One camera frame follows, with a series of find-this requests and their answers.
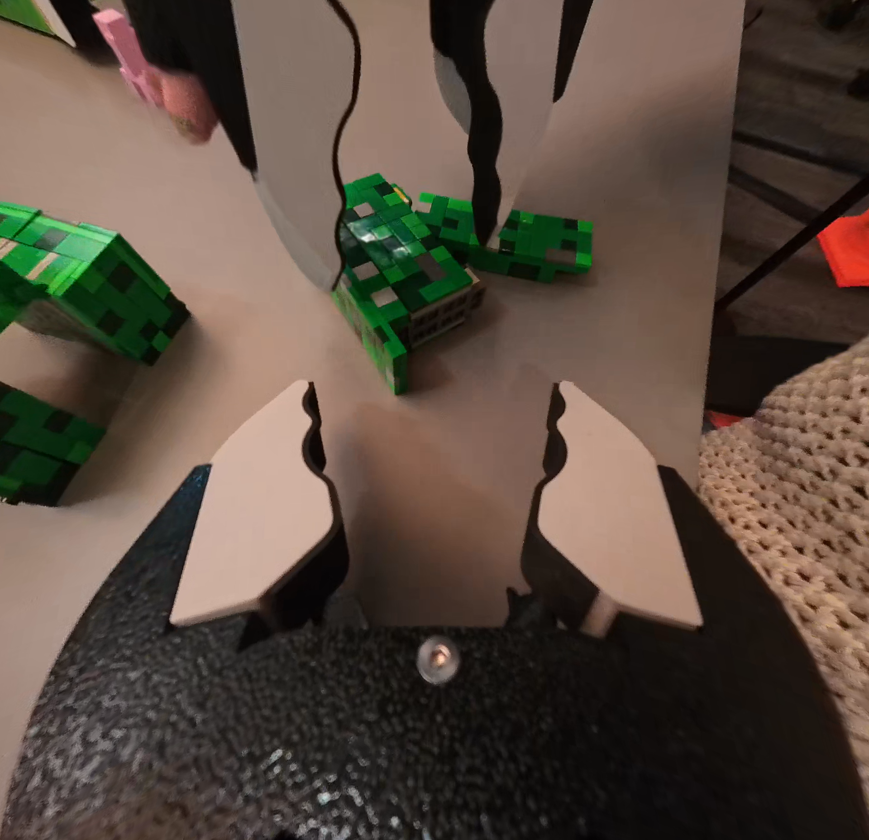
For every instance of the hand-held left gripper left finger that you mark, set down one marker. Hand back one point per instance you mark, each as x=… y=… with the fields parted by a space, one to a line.
x=258 y=514

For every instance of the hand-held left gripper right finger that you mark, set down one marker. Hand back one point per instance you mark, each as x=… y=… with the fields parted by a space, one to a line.
x=611 y=514

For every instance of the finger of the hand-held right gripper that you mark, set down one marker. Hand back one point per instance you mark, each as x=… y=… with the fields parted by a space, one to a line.
x=526 y=72
x=292 y=106

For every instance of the green lego panel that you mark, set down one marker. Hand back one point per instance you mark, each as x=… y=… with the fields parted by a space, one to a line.
x=543 y=242

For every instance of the hollow green lego block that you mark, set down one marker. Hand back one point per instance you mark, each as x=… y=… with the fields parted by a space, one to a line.
x=400 y=262

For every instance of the pink lego pig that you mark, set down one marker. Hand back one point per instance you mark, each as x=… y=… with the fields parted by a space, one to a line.
x=119 y=38

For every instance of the green cardboard set box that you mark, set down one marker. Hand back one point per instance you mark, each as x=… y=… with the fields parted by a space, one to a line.
x=20 y=4

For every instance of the large green lego assembly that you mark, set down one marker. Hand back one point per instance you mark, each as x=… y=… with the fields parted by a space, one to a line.
x=102 y=276

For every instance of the person's right hand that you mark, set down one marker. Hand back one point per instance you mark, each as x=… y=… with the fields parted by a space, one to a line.
x=190 y=106

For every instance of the beige knit sweater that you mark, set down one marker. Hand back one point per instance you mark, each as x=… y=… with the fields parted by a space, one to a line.
x=801 y=514

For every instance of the black floor stand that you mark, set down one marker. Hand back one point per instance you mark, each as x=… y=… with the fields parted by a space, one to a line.
x=794 y=243

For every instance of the orange cloth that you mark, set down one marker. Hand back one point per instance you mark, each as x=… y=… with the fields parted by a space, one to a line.
x=848 y=249

